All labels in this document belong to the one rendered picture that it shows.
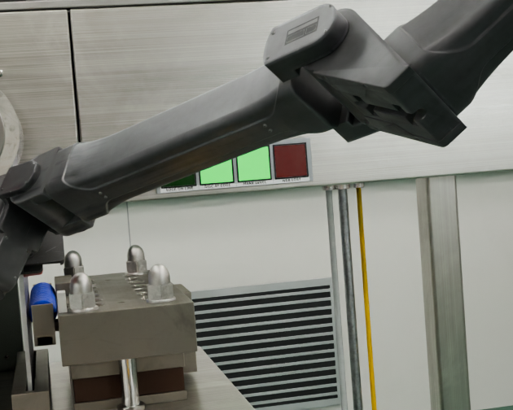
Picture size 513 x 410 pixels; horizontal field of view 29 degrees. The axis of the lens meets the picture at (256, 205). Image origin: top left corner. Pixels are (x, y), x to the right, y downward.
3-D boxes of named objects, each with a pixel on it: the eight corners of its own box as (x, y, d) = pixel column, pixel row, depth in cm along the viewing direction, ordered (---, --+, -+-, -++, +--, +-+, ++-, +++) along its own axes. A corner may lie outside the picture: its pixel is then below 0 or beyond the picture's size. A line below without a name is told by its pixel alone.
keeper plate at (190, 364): (182, 372, 137) (176, 293, 136) (173, 359, 146) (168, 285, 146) (201, 371, 137) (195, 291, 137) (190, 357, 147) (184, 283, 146)
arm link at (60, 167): (419, 72, 81) (340, -12, 75) (414, 127, 78) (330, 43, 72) (82, 206, 108) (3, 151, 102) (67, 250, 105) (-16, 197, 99)
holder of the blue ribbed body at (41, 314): (34, 346, 121) (30, 306, 120) (36, 319, 143) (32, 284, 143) (61, 343, 121) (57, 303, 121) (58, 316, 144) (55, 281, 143)
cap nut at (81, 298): (67, 313, 118) (64, 275, 118) (67, 309, 122) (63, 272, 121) (98, 310, 119) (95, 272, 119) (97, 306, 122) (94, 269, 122)
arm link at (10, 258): (103, 202, 104) (40, 157, 99) (65, 300, 99) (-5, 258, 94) (37, 219, 112) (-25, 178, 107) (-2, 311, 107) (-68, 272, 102)
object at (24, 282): (23, 327, 120) (10, 173, 119) (26, 302, 143) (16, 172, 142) (27, 327, 120) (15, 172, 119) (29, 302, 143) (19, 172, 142)
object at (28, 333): (28, 401, 121) (23, 327, 120) (31, 364, 144) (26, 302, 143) (32, 400, 121) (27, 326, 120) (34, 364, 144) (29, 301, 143)
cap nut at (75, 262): (62, 282, 150) (59, 252, 150) (62, 279, 154) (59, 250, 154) (87, 280, 151) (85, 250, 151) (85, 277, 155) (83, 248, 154)
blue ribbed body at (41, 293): (29, 330, 121) (26, 302, 121) (31, 306, 142) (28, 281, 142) (59, 327, 122) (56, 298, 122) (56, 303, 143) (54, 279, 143)
